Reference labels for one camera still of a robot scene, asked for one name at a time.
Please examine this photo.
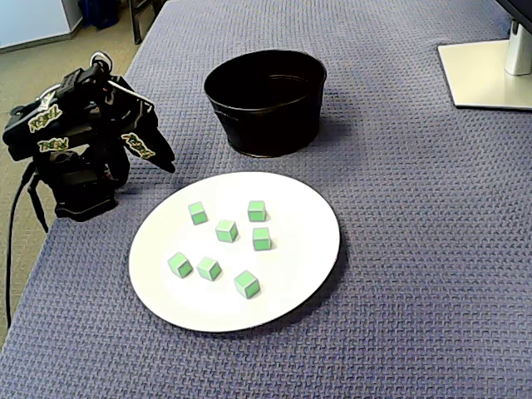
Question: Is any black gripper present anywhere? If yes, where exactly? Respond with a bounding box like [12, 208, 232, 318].
[85, 65, 176, 175]

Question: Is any green cube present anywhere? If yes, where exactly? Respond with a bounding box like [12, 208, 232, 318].
[247, 200, 268, 223]
[187, 201, 208, 227]
[252, 227, 273, 252]
[196, 256, 223, 282]
[166, 251, 195, 278]
[233, 269, 262, 300]
[214, 219, 239, 244]

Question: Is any black metal bucket container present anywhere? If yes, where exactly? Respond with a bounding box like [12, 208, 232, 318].
[203, 49, 328, 159]

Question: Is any white round plate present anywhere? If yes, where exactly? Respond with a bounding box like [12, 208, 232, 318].
[127, 170, 342, 333]

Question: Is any blue bin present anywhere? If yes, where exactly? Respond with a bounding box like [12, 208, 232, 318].
[77, 0, 122, 31]

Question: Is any blue woven table cloth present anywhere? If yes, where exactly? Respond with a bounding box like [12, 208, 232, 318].
[0, 0, 532, 399]

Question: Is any silver monitor stand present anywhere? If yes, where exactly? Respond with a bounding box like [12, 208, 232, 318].
[436, 19, 532, 111]

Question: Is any dark monitor screen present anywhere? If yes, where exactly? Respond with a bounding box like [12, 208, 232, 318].
[496, 0, 532, 24]

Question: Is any thin servo wire bundle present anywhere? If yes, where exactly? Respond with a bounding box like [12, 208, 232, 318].
[90, 51, 114, 71]

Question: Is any dark chair frame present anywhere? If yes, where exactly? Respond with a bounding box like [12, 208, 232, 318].
[126, 0, 167, 46]

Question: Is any thin black cable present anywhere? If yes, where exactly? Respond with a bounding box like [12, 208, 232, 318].
[27, 174, 50, 234]

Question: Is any thick black cable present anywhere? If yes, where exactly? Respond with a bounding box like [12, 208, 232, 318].
[4, 164, 37, 329]

